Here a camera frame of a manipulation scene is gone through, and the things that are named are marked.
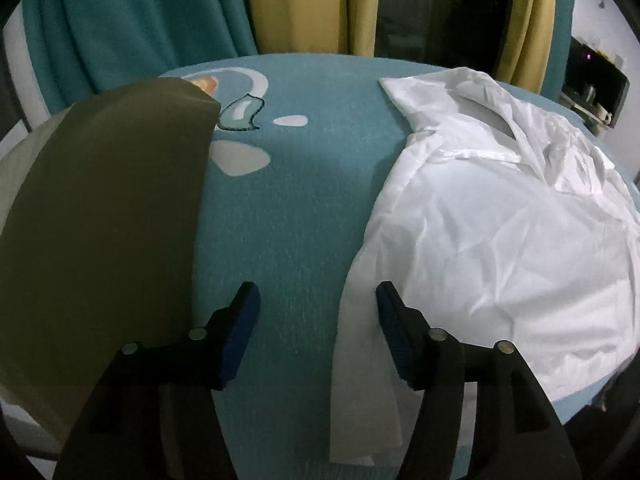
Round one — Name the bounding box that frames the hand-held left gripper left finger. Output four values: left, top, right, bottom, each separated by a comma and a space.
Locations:
52, 281, 261, 480

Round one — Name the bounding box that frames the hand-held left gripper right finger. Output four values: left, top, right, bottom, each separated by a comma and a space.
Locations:
376, 281, 583, 480

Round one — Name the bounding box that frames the white shirt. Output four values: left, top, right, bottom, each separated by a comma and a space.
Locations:
328, 66, 640, 465

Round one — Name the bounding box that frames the olive green quilt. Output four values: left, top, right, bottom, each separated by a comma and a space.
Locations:
0, 78, 221, 443

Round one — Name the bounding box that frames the grey pillow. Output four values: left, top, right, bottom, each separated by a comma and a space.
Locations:
0, 119, 63, 231

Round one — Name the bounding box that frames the white computer desk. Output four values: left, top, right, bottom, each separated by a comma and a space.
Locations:
559, 91, 618, 133

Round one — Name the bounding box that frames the dark glass sliding door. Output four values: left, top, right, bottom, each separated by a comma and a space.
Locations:
374, 0, 516, 78

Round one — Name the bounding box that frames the teal curtain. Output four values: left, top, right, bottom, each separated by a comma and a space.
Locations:
539, 0, 578, 97
25, 0, 258, 113

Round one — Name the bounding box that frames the black computer monitor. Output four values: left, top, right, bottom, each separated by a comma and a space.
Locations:
571, 36, 631, 113

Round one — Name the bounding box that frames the yellow curtain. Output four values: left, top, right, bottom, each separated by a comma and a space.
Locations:
244, 0, 377, 57
495, 0, 557, 92

